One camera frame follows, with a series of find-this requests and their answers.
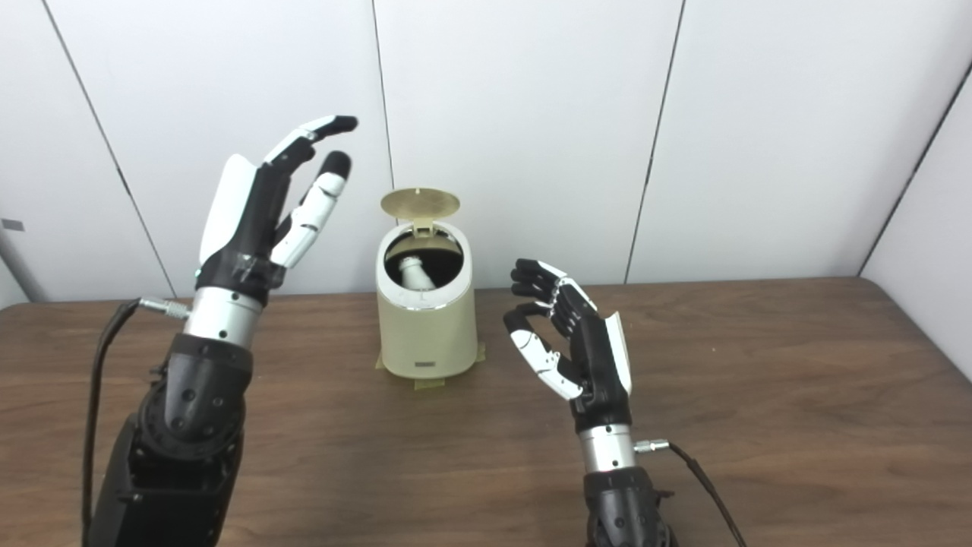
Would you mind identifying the small white plastic bottle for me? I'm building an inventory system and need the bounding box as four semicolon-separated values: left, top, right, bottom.
398;256;437;291

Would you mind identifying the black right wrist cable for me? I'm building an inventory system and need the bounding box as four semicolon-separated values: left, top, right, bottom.
634;439;749;547

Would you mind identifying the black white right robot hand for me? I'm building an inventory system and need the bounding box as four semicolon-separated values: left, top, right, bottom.
503;258;633;434

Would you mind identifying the cream-colored lidded bin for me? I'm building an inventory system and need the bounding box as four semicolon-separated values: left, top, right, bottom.
375;188;479;381

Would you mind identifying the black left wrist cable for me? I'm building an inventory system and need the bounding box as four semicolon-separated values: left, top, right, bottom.
81;298;191;547

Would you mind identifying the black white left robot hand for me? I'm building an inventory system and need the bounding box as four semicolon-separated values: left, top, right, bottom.
195;115;359;306

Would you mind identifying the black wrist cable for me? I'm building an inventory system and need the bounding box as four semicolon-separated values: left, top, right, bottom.
634;439;749;547
81;298;191;547

